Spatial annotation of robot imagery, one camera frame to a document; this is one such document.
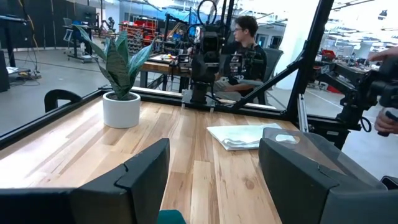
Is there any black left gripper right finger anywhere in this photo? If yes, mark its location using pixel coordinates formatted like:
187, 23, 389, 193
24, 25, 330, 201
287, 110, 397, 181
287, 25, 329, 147
258, 138, 398, 224

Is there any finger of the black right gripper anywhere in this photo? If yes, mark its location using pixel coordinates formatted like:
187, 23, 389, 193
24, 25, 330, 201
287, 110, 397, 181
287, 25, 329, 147
190, 54, 205, 83
203, 60, 218, 83

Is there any dark green cloth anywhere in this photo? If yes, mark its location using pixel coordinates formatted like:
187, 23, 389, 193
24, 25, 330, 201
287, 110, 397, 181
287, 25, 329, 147
156, 209, 187, 224

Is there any seated person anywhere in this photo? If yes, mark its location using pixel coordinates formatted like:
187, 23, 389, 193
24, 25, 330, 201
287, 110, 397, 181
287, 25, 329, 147
214, 14, 268, 102

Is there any silver aluminium bar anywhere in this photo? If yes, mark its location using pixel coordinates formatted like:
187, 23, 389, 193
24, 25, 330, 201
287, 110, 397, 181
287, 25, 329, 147
297, 93, 310, 134

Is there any person's hand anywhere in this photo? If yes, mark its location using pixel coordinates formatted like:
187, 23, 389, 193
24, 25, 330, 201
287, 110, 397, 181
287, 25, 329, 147
368, 46, 398, 62
374, 107, 398, 137

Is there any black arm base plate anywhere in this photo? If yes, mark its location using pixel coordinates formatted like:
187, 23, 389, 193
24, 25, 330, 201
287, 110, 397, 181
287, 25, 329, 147
181, 89, 217, 110

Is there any yellow cable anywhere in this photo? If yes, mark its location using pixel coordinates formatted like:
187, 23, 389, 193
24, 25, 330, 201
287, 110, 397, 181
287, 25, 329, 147
17, 0, 40, 52

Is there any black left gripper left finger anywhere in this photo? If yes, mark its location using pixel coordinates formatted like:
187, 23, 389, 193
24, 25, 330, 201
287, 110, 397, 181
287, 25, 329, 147
0, 138, 171, 224

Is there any black rolling desk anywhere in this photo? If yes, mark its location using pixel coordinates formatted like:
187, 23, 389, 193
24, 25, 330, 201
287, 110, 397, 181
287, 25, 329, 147
62, 17, 98, 64

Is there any grey translucent plastic container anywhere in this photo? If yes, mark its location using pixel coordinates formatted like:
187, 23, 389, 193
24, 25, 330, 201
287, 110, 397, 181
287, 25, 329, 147
262, 126, 389, 191

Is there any grey office chair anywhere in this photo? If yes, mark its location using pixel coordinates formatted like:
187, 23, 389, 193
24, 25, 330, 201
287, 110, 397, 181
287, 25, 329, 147
253, 47, 284, 106

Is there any wooden workbench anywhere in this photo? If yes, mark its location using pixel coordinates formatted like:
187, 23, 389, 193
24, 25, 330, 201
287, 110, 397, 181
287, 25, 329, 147
139, 53, 193, 93

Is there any white folded towel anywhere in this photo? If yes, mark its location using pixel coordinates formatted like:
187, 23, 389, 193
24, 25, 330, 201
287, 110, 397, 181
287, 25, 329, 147
206, 123, 283, 152

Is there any green succulent in white pot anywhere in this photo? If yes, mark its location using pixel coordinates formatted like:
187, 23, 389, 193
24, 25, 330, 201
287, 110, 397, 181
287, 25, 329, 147
74, 25, 158, 129

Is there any shelf with red bins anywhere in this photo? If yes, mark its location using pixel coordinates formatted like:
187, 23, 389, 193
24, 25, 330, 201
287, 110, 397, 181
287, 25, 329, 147
120, 17, 159, 54

